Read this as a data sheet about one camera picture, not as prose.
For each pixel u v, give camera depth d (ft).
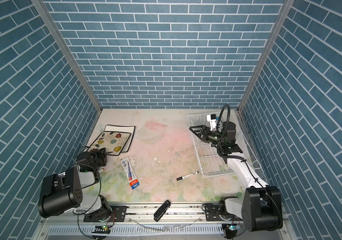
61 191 1.44
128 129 3.47
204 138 2.26
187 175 2.83
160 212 2.34
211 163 2.93
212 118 2.41
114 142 3.14
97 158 2.57
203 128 2.27
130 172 2.84
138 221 2.39
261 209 1.32
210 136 2.30
